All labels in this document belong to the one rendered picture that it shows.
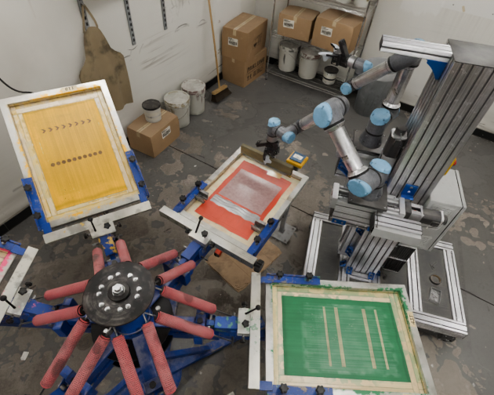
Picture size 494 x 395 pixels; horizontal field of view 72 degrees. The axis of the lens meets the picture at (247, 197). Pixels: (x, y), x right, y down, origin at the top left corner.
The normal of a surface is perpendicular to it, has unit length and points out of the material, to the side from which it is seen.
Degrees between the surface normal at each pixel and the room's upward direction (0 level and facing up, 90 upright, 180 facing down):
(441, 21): 90
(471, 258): 0
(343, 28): 87
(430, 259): 0
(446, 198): 0
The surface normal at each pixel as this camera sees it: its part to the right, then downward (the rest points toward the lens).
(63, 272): 0.06, -0.66
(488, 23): -0.53, 0.62
